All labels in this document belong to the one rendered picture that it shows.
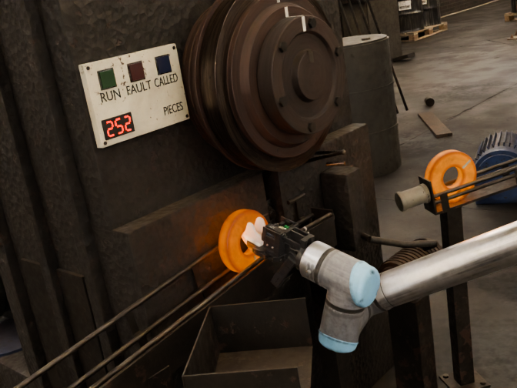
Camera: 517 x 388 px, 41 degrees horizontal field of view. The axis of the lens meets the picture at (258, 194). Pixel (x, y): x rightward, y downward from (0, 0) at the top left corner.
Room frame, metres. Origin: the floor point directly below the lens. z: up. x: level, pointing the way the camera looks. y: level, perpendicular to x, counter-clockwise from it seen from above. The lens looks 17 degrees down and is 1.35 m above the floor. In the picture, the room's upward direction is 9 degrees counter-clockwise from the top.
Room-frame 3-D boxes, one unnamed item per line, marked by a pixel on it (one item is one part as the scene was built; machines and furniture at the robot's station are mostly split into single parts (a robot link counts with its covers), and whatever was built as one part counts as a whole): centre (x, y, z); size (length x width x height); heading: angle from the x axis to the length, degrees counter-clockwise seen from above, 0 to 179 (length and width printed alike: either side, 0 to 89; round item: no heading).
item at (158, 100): (1.56, 0.23, 1.15); 0.26 x 0.02 x 0.18; 135
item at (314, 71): (1.66, -0.16, 1.11); 0.28 x 0.06 x 0.28; 135
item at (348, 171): (1.90, -0.24, 0.68); 0.11 x 0.08 x 0.24; 45
